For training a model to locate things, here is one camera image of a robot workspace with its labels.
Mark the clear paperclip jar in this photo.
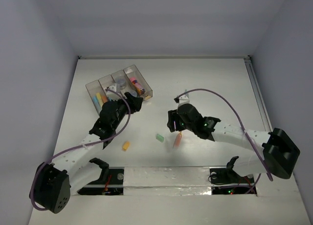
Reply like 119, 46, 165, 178
115, 76, 126, 89
129, 90, 137, 97

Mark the pink capped pen tube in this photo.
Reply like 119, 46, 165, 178
130, 77, 145, 95

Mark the yellow highlighter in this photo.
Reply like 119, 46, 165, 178
96, 92, 104, 107

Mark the green highlighter cap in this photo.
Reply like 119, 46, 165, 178
156, 134, 164, 142

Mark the blue highlighter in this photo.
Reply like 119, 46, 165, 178
92, 96, 100, 109

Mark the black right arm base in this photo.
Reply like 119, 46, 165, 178
208, 156, 254, 187

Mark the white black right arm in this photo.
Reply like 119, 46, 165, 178
167, 103, 300, 182

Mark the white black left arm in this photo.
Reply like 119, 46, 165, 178
29, 92, 143, 214

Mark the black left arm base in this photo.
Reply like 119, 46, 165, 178
83, 158, 124, 188

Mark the orange highlighter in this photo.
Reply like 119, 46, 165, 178
173, 132, 182, 148

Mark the smoky clear drawer organizer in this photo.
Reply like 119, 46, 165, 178
86, 65, 153, 114

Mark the orange yellow highlighter cap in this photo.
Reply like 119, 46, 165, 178
122, 141, 130, 151

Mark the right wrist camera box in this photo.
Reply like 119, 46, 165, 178
174, 91, 190, 107

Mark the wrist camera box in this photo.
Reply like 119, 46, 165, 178
105, 83, 120, 93
174, 91, 190, 107

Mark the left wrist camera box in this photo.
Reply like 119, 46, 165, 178
105, 83, 120, 93

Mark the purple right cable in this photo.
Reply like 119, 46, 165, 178
177, 89, 273, 194

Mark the purple cable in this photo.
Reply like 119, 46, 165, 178
177, 89, 273, 194
30, 89, 132, 210

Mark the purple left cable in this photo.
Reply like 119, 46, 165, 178
30, 89, 132, 210

